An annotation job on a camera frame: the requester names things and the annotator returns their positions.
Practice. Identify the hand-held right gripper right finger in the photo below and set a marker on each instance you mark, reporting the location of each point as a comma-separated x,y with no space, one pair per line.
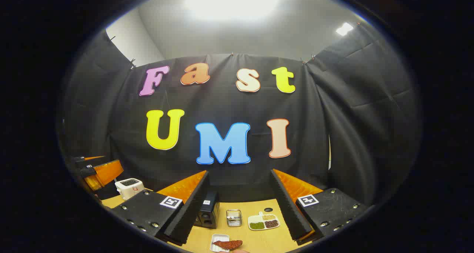
285,205

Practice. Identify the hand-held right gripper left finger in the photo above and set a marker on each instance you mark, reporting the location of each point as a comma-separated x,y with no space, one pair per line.
196,205

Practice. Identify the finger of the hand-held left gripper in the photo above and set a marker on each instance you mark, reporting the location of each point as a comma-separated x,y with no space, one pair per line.
83,160
107,173

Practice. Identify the black electric oven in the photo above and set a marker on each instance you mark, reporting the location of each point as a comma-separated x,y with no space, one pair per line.
208,212

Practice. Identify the brown meat steak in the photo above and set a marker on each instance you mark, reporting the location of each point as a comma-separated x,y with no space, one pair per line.
227,244

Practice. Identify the white toaster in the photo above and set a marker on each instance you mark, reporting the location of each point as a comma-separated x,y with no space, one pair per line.
129,188

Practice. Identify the white divided plate with beans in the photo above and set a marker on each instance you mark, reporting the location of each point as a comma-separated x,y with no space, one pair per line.
263,222

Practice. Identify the white rectangular tray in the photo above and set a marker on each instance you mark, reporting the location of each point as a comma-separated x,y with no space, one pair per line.
216,243

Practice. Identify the black backdrop cloth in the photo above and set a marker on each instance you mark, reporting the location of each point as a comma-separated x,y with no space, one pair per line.
222,105

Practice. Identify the ceiling light panel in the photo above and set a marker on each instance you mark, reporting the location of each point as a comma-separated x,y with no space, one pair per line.
344,29
231,1

